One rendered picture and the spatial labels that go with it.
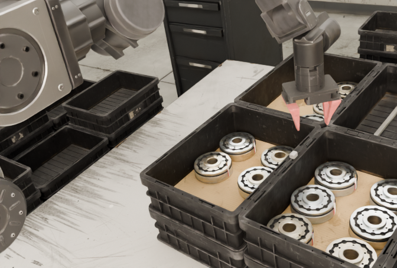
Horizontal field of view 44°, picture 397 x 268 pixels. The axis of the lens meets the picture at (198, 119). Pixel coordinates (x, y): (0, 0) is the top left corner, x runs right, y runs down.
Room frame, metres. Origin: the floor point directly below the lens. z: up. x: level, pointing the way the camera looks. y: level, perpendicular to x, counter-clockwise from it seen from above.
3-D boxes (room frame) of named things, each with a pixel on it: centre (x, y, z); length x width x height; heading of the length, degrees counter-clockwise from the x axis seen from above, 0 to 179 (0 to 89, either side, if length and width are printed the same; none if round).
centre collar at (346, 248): (0.68, -0.25, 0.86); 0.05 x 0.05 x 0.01
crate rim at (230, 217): (1.02, -0.07, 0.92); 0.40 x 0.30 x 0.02; 136
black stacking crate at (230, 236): (1.02, -0.07, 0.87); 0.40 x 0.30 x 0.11; 136
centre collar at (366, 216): (0.76, -0.34, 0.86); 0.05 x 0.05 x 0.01
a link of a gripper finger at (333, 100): (0.87, -0.25, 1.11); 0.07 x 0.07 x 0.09; 1
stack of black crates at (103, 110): (2.16, 0.40, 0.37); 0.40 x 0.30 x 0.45; 140
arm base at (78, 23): (0.60, 0.15, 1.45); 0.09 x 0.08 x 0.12; 50
